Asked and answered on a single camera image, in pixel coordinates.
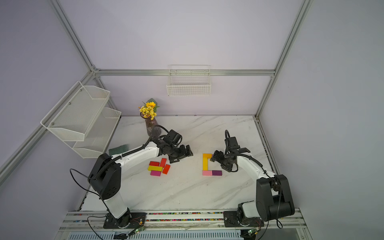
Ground magenta block in pile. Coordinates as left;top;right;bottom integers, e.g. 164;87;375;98
150;171;162;177

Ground yellow flower bouquet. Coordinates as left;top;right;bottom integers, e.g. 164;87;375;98
139;98;160;120

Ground purple block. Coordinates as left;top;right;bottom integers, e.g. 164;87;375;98
212;170;223;176

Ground white wire wall basket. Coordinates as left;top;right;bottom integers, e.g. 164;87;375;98
167;65;212;97

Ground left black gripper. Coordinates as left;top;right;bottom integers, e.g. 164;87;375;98
168;144;193;164

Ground white two-tier mesh shelf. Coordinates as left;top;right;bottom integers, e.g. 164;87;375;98
41;82;121;159

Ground aluminium frame back bar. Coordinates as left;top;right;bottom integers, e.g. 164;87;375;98
95;69;276;77

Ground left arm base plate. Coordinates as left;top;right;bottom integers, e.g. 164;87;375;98
103;212;147;229

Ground orange block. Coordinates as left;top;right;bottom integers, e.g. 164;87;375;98
203;154;213;159

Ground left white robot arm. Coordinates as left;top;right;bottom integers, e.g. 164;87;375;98
70;125;193;228

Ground red block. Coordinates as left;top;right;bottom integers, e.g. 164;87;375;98
149;161;160;167
163;165;171;175
159;158;167;168

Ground pink block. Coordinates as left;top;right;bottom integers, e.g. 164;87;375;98
202;170;213;176

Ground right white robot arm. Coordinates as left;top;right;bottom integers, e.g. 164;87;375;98
211;130;295;229

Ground yellow block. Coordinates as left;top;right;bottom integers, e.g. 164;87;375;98
148;166;163;172
203;158;209;171

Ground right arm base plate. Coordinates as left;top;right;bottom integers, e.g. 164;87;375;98
223;211;265;228

